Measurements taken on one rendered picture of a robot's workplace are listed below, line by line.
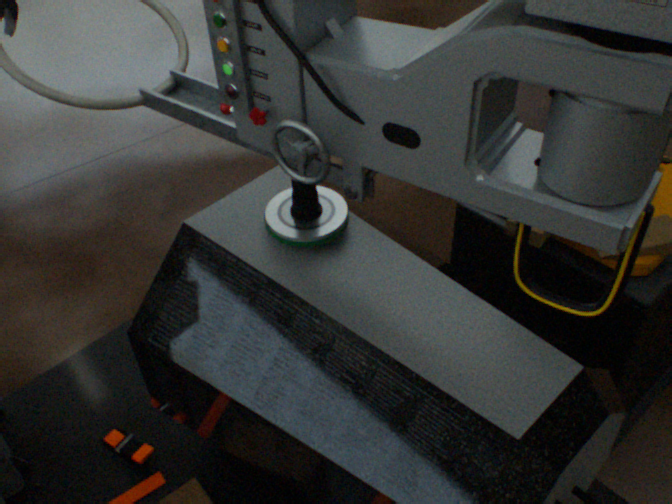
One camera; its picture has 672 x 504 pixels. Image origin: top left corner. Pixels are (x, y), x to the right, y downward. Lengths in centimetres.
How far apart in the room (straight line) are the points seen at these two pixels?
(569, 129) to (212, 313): 101
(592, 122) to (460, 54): 24
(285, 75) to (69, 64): 334
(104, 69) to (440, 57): 350
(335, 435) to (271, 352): 26
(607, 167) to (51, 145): 318
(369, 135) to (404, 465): 69
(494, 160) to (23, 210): 263
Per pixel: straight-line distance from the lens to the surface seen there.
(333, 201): 183
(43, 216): 351
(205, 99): 190
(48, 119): 420
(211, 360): 181
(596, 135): 120
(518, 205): 132
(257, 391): 172
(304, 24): 140
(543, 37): 116
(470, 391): 150
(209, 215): 192
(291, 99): 146
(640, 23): 107
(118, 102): 188
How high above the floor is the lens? 206
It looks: 43 degrees down
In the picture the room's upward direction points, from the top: 3 degrees counter-clockwise
